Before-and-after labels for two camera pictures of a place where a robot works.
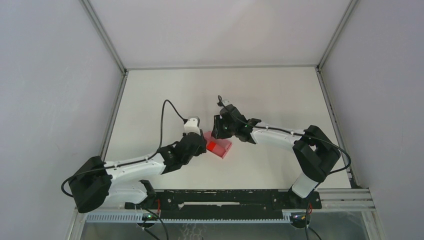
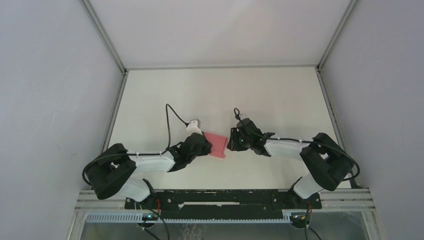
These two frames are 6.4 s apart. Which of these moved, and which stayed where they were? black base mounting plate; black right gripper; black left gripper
Moved: black right gripper
Stayed: black base mounting plate; black left gripper
